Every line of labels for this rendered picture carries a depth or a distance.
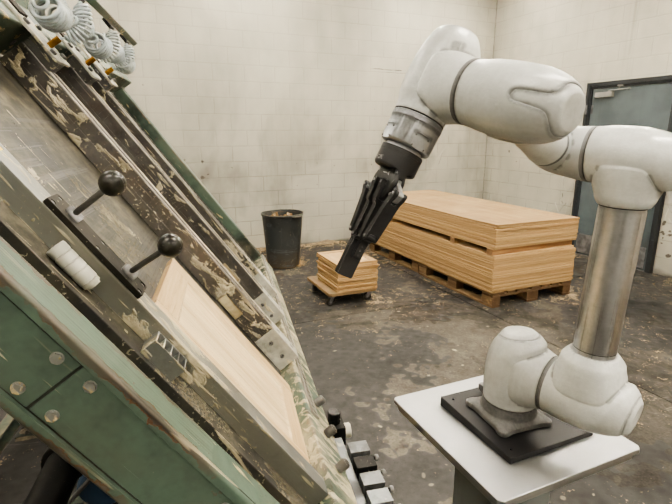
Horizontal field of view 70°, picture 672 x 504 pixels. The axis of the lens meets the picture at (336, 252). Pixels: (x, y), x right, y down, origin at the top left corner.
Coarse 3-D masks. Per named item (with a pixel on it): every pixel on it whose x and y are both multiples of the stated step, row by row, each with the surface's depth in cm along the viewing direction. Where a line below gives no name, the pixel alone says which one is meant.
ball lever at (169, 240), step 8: (160, 240) 72; (168, 240) 72; (176, 240) 72; (160, 248) 72; (168, 248) 72; (176, 248) 72; (152, 256) 74; (168, 256) 72; (128, 264) 77; (136, 264) 76; (144, 264) 76; (128, 272) 77; (136, 272) 78
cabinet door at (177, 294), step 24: (168, 264) 116; (168, 288) 101; (192, 288) 118; (168, 312) 91; (192, 312) 105; (216, 312) 121; (192, 336) 94; (216, 336) 109; (240, 336) 126; (216, 360) 98; (240, 360) 112; (264, 360) 131; (240, 384) 101; (264, 384) 116; (288, 384) 136; (264, 408) 104; (288, 408) 119; (288, 432) 107
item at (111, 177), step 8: (104, 176) 67; (112, 176) 68; (120, 176) 68; (104, 184) 67; (112, 184) 68; (120, 184) 68; (96, 192) 70; (104, 192) 68; (112, 192) 68; (120, 192) 69; (88, 200) 71; (96, 200) 71; (72, 208) 73; (80, 208) 72; (72, 216) 73; (80, 216) 74
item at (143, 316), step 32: (0, 160) 68; (0, 192) 69; (32, 192) 70; (32, 224) 71; (64, 224) 72; (96, 288) 75; (128, 320) 77; (160, 320) 79; (192, 352) 82; (192, 384) 82; (224, 384) 85; (224, 416) 85; (256, 416) 88; (256, 448) 88; (288, 448) 92; (288, 480) 91; (320, 480) 96
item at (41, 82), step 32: (32, 32) 110; (32, 64) 113; (64, 64) 118; (32, 96) 115; (64, 96) 116; (64, 128) 118; (96, 128) 119; (96, 160) 121; (128, 160) 125; (128, 192) 125; (160, 224) 128; (192, 256) 132; (224, 288) 136; (256, 320) 141; (288, 352) 145
